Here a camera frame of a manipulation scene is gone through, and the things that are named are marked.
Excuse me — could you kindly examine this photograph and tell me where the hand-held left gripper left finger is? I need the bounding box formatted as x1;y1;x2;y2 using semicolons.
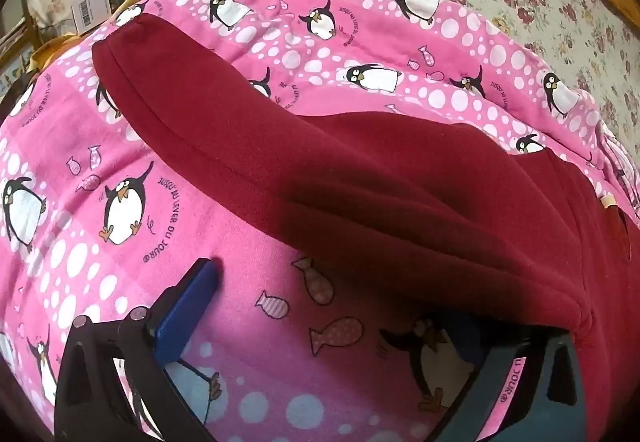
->
54;259;221;442

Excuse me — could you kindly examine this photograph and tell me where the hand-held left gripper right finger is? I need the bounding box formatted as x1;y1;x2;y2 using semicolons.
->
436;326;588;442

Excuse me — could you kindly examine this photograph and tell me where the dark red garment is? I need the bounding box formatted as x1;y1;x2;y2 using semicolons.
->
91;19;640;428

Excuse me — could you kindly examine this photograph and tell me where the pink penguin print blanket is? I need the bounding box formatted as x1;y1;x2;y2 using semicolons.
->
0;0;640;442

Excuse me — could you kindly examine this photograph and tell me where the white paper tag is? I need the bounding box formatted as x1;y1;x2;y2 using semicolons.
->
71;0;111;33

